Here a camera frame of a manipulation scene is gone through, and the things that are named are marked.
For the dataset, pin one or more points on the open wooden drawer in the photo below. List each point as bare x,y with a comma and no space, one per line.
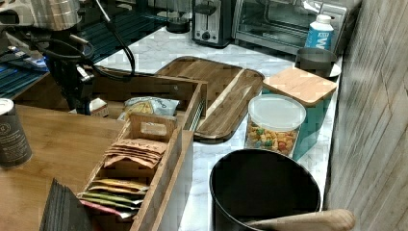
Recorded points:
191,94

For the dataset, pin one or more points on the stainless steel toaster oven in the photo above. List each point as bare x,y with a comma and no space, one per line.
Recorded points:
283,25

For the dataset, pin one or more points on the black utensil holder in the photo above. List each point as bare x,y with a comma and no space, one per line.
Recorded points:
251,184

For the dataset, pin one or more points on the blue and white bottle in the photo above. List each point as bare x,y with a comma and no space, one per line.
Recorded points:
320,33

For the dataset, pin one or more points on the brown tea bags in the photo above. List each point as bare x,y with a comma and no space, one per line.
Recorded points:
147,153

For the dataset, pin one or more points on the clear jar of cereal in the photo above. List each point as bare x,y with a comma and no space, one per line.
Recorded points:
273,123

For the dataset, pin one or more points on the butter stick box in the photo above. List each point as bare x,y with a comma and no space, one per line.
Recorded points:
97,107

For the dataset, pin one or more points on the snack bag in drawer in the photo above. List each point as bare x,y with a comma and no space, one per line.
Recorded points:
149,105

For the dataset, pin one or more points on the wooden utensil handle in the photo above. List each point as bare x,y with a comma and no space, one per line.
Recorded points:
331,220

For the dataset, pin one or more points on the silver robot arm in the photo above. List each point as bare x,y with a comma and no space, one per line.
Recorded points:
51,27

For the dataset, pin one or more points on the black two-slot toaster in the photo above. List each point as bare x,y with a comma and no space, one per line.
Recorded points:
212,22

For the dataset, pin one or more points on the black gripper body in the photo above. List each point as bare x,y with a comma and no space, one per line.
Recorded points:
66,62

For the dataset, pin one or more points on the yellow green tea bags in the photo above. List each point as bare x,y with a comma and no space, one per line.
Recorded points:
119,197

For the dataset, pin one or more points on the wooden tea bag organizer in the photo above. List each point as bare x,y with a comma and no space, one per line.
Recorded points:
161,128

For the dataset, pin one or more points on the wooden cutting board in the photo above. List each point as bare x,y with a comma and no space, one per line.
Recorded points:
229,90

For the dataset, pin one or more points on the teal canister with wooden lid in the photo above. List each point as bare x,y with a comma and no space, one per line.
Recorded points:
311,91

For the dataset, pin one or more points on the grey cylindrical shaker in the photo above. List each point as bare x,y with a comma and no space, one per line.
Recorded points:
14,147

